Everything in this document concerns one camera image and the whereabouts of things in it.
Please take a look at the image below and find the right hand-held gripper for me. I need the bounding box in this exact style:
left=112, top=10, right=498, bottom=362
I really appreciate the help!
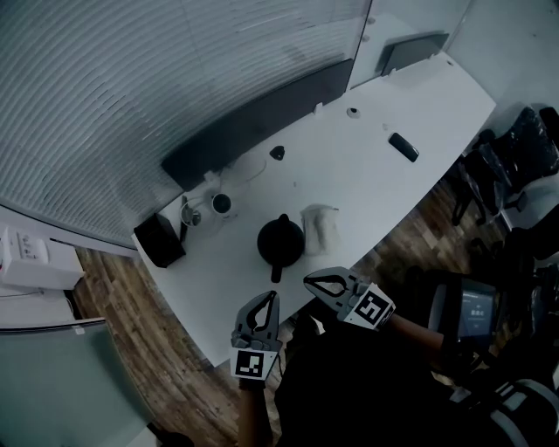
left=303, top=265, right=397, bottom=333

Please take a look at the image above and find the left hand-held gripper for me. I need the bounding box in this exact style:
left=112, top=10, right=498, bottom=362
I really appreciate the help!
left=229, top=291, right=281, bottom=382

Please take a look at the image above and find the white cloth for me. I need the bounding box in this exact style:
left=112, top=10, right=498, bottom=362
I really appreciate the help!
left=300, top=203, right=342, bottom=257

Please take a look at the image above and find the black teapot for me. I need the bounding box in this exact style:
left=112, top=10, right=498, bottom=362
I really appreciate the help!
left=256, top=213, right=306, bottom=284

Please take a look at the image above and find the person's left forearm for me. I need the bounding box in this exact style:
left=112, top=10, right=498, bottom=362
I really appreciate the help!
left=238, top=379, right=274, bottom=447

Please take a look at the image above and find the person's right forearm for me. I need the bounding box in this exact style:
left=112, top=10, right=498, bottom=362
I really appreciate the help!
left=386, top=313, right=446, bottom=350

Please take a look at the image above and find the person's black clothing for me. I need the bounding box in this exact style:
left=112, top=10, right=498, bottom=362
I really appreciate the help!
left=273, top=300, right=503, bottom=447

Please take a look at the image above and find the round black white device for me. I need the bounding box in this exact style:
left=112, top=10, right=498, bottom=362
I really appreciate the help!
left=211, top=194, right=239, bottom=219

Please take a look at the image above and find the glass with utensils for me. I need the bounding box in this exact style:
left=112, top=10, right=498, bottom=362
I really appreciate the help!
left=179, top=195, right=203, bottom=244

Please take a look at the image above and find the black box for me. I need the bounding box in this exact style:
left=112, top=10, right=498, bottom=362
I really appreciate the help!
left=133, top=213, right=188, bottom=269

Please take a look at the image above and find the black tablet screen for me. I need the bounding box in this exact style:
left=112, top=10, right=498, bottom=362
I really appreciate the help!
left=456, top=279, right=499, bottom=341

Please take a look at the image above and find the black smartphone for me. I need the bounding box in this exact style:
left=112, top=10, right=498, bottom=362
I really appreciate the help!
left=388, top=132, right=421, bottom=163

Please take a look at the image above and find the dark desk partition panel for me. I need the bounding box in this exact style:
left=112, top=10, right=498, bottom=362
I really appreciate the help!
left=161, top=58, right=355, bottom=192

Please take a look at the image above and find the frosted glass door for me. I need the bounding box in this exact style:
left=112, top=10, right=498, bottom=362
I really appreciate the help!
left=0, top=318, right=154, bottom=447

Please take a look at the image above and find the black mesh office chair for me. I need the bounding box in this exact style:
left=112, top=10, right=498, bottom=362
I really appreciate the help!
left=452, top=104, right=559, bottom=226

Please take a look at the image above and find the grey white office chair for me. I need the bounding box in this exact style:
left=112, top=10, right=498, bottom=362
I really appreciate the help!
left=453, top=377, right=559, bottom=447

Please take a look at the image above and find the white cardboard box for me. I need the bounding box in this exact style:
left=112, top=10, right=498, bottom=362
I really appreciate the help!
left=0, top=226, right=86, bottom=292

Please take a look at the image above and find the grey divider panel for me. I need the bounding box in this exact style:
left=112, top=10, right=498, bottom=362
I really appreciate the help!
left=375, top=31, right=451, bottom=78

